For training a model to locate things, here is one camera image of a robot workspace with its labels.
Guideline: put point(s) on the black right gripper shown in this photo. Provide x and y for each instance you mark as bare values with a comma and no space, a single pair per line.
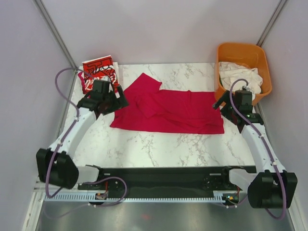
224,98

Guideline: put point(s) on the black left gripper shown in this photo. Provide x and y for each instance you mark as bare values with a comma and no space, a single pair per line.
120,103

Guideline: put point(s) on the crimson red t-shirt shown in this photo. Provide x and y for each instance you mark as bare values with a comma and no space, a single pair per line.
152,109

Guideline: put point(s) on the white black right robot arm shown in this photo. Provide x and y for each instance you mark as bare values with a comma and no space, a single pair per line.
271,186

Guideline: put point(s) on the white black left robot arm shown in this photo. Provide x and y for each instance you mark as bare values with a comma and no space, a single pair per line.
55,164

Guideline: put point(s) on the white crumpled cloth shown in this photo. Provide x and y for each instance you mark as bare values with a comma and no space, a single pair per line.
230,72

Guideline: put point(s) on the red Coca-Cola folded shirt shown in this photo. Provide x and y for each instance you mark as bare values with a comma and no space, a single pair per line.
101,68

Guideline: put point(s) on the orange plastic basket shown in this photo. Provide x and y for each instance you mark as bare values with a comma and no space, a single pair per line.
247,55

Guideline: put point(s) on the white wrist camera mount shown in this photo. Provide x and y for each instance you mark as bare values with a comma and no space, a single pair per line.
247,88

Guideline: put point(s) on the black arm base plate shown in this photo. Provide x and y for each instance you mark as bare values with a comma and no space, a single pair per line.
163,182

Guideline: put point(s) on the white slotted cable duct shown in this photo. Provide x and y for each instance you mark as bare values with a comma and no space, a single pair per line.
93,197

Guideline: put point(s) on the right aluminium corner post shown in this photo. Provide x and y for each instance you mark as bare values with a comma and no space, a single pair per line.
272,21

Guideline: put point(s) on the aluminium corner post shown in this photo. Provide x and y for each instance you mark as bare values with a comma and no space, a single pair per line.
272,21
54,31

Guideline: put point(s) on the left aluminium corner post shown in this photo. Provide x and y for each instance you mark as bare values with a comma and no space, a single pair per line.
54,31

